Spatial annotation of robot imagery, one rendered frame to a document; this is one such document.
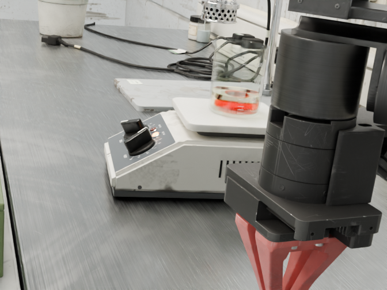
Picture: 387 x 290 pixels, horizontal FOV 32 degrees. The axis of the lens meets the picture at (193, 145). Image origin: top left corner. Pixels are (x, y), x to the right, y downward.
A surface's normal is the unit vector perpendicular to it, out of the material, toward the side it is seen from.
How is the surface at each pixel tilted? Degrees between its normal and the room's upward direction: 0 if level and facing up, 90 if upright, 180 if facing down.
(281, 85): 90
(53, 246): 0
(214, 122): 0
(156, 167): 90
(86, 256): 0
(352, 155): 90
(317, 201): 90
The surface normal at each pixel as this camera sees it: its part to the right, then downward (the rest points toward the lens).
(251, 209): -0.90, 0.03
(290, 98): -0.69, 0.14
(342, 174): 0.41, 0.32
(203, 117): 0.11, -0.95
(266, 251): -0.88, 0.37
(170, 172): 0.19, 0.31
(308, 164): -0.14, 0.29
